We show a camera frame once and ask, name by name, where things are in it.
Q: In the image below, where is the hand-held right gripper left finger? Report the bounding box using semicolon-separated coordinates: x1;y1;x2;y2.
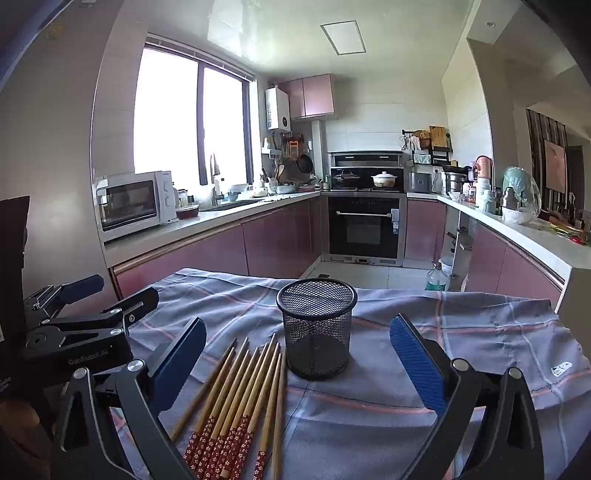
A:
53;316;208;480

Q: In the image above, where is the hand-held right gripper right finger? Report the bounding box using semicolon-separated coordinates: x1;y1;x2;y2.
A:
389;314;546;480

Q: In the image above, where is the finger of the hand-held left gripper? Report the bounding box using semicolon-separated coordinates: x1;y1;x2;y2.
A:
43;287;160;341
23;274;106;319

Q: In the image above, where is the pile of wooden chopsticks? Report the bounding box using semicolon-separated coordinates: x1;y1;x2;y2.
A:
168;333;289;480

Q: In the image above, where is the black mesh utensil holder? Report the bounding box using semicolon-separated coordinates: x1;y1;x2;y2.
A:
276;278;358;380

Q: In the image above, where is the person's left hand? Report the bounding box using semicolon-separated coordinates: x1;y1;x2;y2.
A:
0;398;44;446

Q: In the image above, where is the grey plaid tablecloth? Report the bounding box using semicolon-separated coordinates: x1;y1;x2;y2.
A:
111;268;589;480

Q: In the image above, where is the plastic oil bottle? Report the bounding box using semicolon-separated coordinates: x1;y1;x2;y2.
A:
425;263;448;292

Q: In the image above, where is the white toaster oven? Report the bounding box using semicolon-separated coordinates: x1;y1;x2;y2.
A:
95;171;178;243

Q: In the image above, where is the pink base cabinet run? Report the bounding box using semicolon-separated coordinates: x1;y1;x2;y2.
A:
406;198;566;308
108;196;324;301

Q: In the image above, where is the steel sink faucet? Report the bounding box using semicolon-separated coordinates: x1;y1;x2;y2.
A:
210;154;225;206

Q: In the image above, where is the black built-in oven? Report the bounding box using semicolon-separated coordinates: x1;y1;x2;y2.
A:
325;193;407;266

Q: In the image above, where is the white bowl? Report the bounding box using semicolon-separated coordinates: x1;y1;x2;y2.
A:
502;207;536;225

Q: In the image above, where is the steel rice cooker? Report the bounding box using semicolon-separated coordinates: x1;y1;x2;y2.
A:
443;171;467;195

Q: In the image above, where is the kitchen window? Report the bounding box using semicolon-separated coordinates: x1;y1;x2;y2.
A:
134;44;254;185

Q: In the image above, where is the black lidded pot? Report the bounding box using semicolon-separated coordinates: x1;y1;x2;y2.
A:
332;170;363;189

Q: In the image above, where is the pink kettle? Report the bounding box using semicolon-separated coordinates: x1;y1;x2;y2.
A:
473;155;494;185

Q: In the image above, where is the pale green food cover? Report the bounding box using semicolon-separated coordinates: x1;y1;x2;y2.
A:
502;166;542;217

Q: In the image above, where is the black range hood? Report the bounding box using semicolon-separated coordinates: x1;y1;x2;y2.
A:
329;151;403;168

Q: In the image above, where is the ceiling light panel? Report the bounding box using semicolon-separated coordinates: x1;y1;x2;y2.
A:
321;21;368;56

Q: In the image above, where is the black wall shelf rack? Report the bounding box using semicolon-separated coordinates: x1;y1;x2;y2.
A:
402;126;452;166

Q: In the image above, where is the white wall water heater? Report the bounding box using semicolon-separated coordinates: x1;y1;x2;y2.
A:
265;88;291;132

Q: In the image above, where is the framed wall picture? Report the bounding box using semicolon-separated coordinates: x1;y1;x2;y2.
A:
544;139;568;193

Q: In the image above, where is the pink wall cabinet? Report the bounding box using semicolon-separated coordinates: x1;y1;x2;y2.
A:
279;74;335;121

